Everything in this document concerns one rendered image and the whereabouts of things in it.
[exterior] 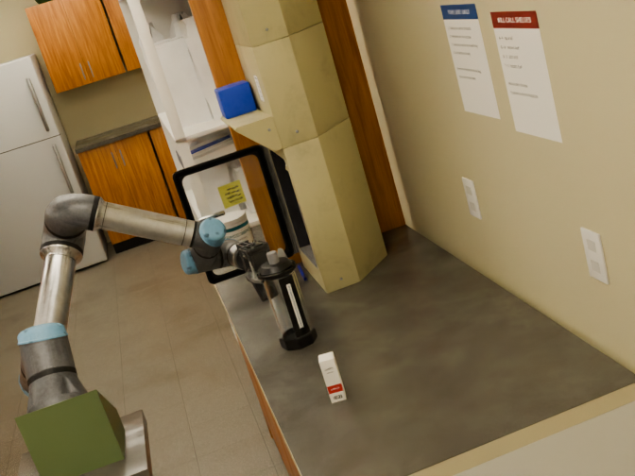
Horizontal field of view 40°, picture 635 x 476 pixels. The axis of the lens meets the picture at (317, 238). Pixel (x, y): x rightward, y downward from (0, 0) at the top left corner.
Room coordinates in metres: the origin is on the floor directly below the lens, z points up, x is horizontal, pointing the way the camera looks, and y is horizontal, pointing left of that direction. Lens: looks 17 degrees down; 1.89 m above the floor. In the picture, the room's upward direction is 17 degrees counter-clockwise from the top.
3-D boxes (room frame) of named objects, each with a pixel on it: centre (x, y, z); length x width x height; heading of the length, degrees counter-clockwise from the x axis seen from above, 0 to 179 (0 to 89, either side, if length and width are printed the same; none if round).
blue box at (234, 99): (2.73, 0.12, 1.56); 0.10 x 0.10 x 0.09; 9
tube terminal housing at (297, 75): (2.66, -0.08, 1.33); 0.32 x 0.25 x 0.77; 9
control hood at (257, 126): (2.63, 0.10, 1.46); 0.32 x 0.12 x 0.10; 9
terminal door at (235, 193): (2.76, 0.24, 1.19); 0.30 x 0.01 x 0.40; 99
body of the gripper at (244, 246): (2.32, 0.19, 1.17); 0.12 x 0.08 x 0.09; 24
